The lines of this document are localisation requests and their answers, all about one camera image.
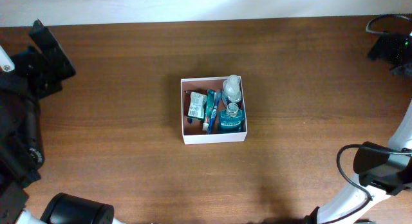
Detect white green soap packet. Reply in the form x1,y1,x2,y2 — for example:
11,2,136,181
187,92,207,121

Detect green toothpaste tube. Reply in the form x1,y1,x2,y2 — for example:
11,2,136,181
202,89,216,132

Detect clear sanitizer bottle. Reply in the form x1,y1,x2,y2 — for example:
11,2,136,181
222,75,242,106

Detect blue white toothbrush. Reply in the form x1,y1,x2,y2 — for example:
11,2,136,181
207,90,221,135

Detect blue mouthwash bottle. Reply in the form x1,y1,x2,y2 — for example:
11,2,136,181
218,103,245,134

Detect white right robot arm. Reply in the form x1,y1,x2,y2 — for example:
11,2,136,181
303,109,411,223

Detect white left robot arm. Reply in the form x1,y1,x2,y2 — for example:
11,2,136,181
1,20,118,224

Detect white pink open box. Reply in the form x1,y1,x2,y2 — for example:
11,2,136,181
180,76,248,145

